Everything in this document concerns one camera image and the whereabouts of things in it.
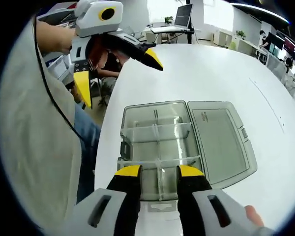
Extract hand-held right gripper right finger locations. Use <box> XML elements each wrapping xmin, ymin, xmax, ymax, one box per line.
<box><xmin>176</xmin><ymin>165</ymin><xmax>274</xmax><ymax>236</ymax></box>

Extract black chest cable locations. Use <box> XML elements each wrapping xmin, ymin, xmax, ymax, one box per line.
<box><xmin>33</xmin><ymin>17</ymin><xmax>86</xmax><ymax>141</ymax></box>

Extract black desktop monitor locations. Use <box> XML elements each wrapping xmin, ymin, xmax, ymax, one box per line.
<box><xmin>267</xmin><ymin>32</ymin><xmax>285</xmax><ymax>52</ymax></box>

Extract clear plastic compartment box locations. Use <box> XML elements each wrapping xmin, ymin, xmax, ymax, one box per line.
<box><xmin>119</xmin><ymin>99</ymin><xmax>258</xmax><ymax>202</ymax></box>

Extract clear plastic divider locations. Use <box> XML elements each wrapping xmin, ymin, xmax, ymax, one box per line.
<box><xmin>152</xmin><ymin>109</ymin><xmax>166</xmax><ymax>202</ymax></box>
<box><xmin>119</xmin><ymin>121</ymin><xmax>191</xmax><ymax>144</ymax></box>
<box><xmin>117</xmin><ymin>154</ymin><xmax>202</xmax><ymax>171</ymax></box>

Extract storage shelf with bins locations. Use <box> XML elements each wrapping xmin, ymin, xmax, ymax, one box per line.
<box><xmin>43</xmin><ymin>53</ymin><xmax>72</xmax><ymax>84</ymax></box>

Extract small clear plastic piece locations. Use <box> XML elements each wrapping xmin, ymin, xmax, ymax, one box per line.
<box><xmin>147</xmin><ymin>202</ymin><xmax>176</xmax><ymax>212</ymax></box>

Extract red wall screen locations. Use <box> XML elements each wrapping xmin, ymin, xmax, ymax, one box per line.
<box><xmin>284</xmin><ymin>37</ymin><xmax>295</xmax><ymax>63</ymax></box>

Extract person's blue jeans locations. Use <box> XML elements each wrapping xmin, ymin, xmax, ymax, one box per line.
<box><xmin>73</xmin><ymin>103</ymin><xmax>103</xmax><ymax>205</ymax></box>

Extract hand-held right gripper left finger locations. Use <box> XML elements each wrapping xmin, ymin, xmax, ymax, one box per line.
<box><xmin>68</xmin><ymin>165</ymin><xmax>144</xmax><ymax>236</ymax></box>

